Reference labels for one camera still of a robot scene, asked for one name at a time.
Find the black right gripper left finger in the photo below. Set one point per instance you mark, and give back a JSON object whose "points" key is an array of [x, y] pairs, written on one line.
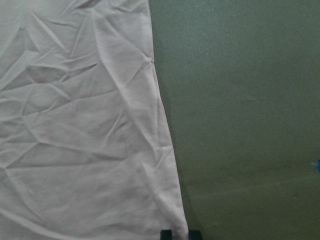
{"points": [[166, 234]]}

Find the pink Snoopy t-shirt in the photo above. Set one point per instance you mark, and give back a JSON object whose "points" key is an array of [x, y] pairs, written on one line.
{"points": [[85, 148]]}

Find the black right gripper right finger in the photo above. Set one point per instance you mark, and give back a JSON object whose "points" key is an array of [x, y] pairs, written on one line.
{"points": [[194, 234]]}

